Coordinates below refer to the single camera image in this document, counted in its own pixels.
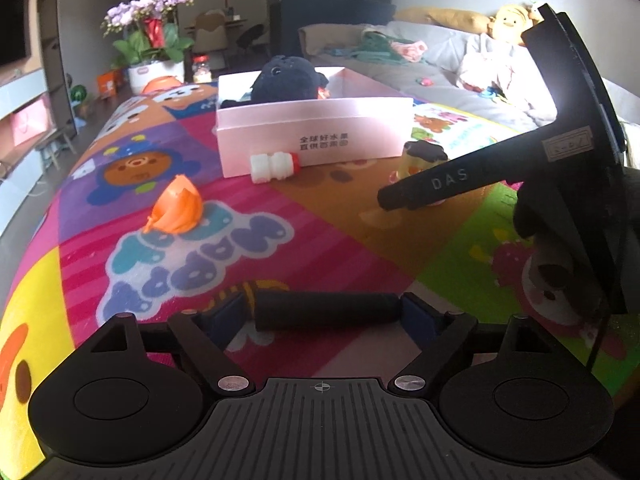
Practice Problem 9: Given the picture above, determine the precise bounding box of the pink cardboard box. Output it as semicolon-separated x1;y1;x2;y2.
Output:
215;66;415;179

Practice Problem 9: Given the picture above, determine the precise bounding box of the yellow plush duck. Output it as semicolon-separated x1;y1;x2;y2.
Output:
487;4;543;43

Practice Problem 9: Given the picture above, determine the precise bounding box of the white bottle with red cap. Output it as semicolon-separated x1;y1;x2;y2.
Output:
249;152;302;183

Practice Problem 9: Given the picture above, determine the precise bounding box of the white wooden television cabinet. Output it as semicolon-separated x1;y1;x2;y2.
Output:
0;0;76;241

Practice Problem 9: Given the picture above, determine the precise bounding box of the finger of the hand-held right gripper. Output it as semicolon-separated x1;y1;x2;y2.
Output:
377;130;553;211

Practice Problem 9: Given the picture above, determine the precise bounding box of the pink orchid in white pot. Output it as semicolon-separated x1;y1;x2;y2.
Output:
102;0;196;93

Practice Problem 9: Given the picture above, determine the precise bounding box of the yellow figure toy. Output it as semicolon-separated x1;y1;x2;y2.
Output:
389;141;448;206

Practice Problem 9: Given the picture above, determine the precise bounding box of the orange carton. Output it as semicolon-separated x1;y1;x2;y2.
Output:
96;71;125;98

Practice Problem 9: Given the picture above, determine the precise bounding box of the black plush toy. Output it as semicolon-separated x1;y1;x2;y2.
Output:
249;55;330;103

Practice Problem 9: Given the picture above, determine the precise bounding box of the green cloth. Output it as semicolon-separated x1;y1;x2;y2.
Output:
350;30;416;66

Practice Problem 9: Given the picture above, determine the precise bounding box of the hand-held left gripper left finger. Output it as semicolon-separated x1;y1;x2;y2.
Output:
75;294;256;396

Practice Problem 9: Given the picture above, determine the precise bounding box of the colourful cartoon play mat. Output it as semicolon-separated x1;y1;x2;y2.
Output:
0;82;640;480

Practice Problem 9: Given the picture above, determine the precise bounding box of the pink paper bag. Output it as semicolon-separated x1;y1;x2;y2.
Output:
10;100;51;146

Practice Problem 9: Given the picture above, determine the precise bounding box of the black cylindrical handle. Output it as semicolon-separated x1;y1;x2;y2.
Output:
240;282;401;333

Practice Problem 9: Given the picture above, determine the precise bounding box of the grey sofa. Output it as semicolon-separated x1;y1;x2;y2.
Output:
299;7;640;171

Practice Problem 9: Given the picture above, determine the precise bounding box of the pink plush toy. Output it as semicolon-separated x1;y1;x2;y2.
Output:
391;40;428;63

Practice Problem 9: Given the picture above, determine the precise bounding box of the orange plastic toy piece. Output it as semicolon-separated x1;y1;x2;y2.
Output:
145;174;205;235

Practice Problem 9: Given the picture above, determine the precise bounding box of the beige pillow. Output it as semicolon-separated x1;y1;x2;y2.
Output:
299;24;381;58

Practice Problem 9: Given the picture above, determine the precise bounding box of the black television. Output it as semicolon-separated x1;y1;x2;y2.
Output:
0;0;31;68

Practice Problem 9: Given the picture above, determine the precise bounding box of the dining chair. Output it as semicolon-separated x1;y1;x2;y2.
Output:
194;10;228;56

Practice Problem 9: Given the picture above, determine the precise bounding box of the wooden stool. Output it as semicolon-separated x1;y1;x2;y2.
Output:
35;127;78;171

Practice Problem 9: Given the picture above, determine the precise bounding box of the white red patterned cloth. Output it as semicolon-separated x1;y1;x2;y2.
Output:
457;37;556;106

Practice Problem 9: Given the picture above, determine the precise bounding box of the dark blue cabinet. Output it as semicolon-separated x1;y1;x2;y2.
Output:
270;0;396;61

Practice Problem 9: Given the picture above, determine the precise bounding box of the black cable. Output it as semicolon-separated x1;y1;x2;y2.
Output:
587;270;621;376

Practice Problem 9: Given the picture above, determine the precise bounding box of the yellow pillow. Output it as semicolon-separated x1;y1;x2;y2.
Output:
407;7;493;36

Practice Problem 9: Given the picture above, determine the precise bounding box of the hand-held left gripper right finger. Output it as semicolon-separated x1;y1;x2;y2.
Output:
387;292;551;393

